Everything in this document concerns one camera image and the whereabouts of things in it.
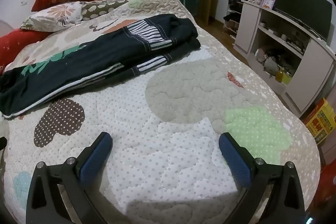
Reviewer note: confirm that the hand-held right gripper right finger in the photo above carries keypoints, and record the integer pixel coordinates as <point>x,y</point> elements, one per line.
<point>234,161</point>

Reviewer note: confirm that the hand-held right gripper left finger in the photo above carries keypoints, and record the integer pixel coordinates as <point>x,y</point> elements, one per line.
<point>96,159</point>

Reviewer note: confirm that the dark navy striped pants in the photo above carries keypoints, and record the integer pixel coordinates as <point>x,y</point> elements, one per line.
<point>78,61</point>

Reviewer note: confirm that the quilted heart-print bedspread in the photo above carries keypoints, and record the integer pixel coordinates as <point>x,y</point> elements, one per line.
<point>170,108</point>

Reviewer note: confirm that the yellow bottle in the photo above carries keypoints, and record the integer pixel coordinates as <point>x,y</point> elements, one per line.
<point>279,77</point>

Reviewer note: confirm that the red plastic object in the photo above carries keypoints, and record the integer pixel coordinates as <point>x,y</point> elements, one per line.
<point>326,187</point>

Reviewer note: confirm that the yellow cardboard box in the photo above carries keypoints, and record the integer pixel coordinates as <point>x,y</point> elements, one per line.
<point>321,119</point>

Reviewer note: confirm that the white television cabinet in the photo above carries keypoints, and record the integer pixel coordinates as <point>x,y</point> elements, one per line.
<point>312,66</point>

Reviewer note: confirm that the floral white pillow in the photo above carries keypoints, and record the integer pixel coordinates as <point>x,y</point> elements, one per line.
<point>52,15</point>

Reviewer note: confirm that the brown cloud-print pillow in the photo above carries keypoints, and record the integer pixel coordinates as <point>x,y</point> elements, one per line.
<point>105,7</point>

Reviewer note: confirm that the grey rounded headboard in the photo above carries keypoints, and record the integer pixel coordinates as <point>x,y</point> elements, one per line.
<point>5,27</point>

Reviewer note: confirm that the black television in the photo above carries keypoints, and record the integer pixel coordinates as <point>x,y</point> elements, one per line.
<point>302,6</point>

